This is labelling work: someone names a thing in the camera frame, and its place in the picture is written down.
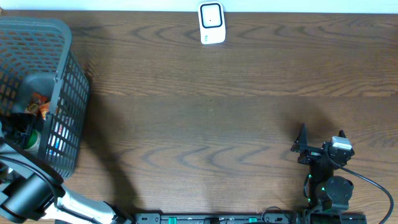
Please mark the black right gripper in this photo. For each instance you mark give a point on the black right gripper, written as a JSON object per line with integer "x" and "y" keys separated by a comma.
{"x": 301, "y": 145}

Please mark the red Top chocolate bar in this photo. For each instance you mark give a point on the red Top chocolate bar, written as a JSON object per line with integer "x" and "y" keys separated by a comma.
{"x": 38, "y": 105}

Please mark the green lid jar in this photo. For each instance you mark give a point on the green lid jar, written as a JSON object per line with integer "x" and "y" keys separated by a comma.
{"x": 33, "y": 142}

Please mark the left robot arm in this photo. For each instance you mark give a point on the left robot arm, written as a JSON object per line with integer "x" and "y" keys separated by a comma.
{"x": 39, "y": 194}

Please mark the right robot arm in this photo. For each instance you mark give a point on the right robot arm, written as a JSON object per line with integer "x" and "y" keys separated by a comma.
{"x": 327, "y": 192}

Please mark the white barcode scanner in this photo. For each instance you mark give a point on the white barcode scanner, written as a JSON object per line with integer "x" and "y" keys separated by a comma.
{"x": 211, "y": 22}

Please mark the grey plastic basket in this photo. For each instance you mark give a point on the grey plastic basket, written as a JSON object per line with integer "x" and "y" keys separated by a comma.
{"x": 36, "y": 57}

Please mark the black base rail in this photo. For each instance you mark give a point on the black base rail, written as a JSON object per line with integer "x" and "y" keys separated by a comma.
{"x": 270, "y": 217}

